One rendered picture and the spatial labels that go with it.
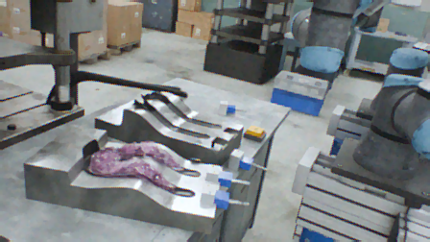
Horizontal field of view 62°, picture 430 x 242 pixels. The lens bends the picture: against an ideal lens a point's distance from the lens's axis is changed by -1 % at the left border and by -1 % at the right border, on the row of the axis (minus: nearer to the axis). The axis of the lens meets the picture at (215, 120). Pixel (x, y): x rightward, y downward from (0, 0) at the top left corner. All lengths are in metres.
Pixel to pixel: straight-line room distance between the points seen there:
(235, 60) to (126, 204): 4.46
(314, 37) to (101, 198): 0.65
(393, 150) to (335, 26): 0.38
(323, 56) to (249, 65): 4.58
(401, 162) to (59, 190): 0.85
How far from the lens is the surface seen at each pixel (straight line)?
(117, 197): 0.97
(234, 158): 1.25
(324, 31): 0.68
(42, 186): 1.05
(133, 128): 1.32
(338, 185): 0.98
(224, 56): 5.36
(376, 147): 0.94
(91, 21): 1.87
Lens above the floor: 1.43
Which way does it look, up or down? 22 degrees down
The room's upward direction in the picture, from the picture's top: 9 degrees clockwise
